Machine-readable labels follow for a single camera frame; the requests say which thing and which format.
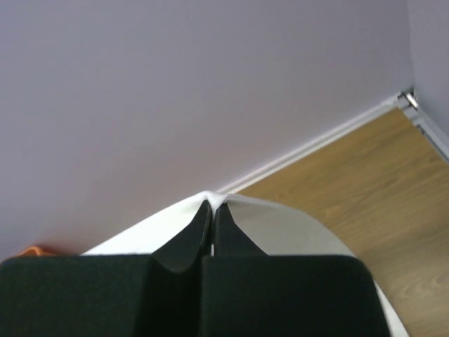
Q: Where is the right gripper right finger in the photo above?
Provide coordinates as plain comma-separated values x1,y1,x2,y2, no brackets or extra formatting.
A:
201,205,389,336

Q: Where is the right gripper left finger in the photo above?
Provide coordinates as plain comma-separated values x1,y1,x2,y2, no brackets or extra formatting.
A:
1,201,212,336

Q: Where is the white red printed t-shirt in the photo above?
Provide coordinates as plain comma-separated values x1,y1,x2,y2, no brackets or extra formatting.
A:
82,191,407,336

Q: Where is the orange plastic laundry basket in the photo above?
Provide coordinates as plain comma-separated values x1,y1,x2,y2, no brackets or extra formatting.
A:
15,246,64,258

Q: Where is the aluminium frame rail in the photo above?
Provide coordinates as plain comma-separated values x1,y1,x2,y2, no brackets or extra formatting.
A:
397,87,448,163

